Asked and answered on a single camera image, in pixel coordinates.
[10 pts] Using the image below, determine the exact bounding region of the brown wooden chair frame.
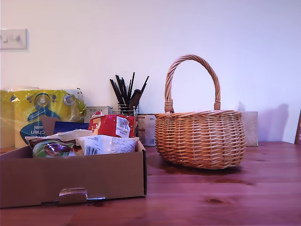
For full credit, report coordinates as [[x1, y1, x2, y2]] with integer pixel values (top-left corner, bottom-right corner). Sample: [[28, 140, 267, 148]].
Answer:
[[294, 113, 301, 145]]

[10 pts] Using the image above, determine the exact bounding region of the white labelled tin can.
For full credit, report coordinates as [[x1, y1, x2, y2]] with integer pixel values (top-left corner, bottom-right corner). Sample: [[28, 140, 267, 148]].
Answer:
[[137, 113, 156, 146]]

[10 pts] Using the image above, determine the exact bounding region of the green and brown egg bag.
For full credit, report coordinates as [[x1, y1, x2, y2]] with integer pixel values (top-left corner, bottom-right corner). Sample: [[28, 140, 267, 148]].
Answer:
[[24, 129, 94, 158]]

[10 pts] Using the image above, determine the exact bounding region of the red mini bunnies bag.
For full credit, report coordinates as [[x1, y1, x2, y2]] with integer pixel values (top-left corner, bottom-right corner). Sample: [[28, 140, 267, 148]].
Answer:
[[88, 111, 137, 138]]

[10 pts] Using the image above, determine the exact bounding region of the beige tissue box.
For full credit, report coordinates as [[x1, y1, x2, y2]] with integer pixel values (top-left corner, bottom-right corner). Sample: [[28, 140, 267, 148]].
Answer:
[[237, 101, 259, 147]]

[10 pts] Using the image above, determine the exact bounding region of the woven wicker basket with handle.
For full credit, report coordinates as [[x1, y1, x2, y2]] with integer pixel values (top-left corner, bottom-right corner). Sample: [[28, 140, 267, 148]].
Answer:
[[154, 54, 247, 170]]

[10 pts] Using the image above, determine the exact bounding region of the white printed egg bag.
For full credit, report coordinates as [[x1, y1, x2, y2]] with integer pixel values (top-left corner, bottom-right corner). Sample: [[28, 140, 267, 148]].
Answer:
[[76, 134, 139, 156]]

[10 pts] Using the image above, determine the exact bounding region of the white wall light switch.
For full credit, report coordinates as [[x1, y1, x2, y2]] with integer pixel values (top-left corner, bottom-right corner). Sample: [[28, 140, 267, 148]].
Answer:
[[0, 28, 28, 50]]

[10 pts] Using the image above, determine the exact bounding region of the cream Porlex tin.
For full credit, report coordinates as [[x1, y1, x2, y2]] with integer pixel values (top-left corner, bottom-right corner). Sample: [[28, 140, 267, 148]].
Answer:
[[85, 105, 113, 123]]

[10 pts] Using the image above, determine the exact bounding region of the dark brown utensil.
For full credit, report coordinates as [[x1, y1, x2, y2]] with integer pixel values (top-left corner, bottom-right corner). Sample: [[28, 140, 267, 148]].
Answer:
[[129, 89, 143, 111]]

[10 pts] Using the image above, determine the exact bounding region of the blue Terry's mini eggs bag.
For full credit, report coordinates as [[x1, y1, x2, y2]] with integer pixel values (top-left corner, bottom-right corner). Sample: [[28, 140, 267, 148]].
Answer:
[[53, 121, 90, 135]]

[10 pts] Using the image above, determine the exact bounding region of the brown cardboard box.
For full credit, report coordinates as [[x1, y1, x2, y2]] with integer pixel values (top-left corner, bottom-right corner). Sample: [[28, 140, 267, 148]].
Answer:
[[0, 115, 148, 209]]

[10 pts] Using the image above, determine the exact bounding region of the wire utensil holder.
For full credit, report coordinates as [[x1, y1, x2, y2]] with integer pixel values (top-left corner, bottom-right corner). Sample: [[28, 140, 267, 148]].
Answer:
[[111, 101, 141, 118]]

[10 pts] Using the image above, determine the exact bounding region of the yellow kitchen towel pack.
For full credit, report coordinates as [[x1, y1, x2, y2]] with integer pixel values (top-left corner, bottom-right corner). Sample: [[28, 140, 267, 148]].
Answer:
[[0, 86, 87, 149]]

